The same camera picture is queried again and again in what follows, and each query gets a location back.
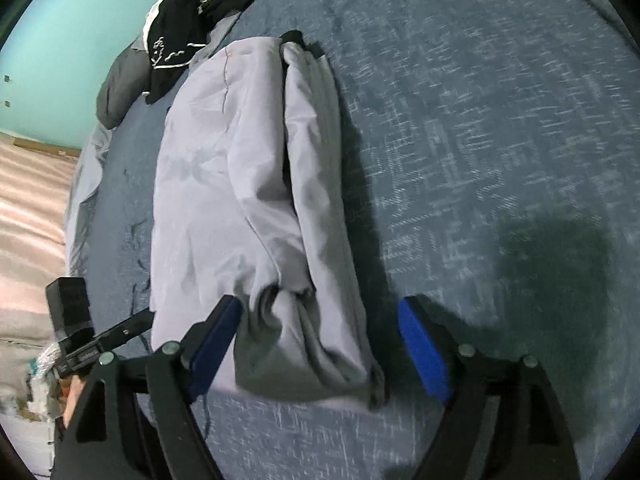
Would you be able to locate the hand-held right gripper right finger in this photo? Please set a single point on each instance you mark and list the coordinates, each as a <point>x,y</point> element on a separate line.
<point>425,347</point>

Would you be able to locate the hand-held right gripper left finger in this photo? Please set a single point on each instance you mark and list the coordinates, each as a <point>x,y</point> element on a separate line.
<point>215,347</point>

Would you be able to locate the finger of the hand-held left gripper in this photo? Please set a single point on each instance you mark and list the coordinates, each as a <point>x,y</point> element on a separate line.
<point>125,327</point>

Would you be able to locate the grey jacket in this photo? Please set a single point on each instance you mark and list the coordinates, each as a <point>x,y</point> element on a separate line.
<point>240,200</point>

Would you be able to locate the clear plastic bag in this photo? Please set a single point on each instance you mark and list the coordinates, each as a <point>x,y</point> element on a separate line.
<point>42,380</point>

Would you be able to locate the pink curtain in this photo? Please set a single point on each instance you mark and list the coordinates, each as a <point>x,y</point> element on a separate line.
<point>27,220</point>

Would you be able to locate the light grey blanket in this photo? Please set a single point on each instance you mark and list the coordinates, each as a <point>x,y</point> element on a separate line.
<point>82,185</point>

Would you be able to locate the wooden trim strip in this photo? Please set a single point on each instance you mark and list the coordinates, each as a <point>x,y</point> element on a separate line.
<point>47,147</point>

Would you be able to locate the blue patterned bed sheet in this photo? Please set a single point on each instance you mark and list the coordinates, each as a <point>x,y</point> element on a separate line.
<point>475,135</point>

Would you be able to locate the grey garment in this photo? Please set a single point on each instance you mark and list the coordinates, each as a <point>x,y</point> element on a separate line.
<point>222,35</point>

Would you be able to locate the black printed garment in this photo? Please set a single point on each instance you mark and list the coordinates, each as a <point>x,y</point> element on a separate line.
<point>185,15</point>

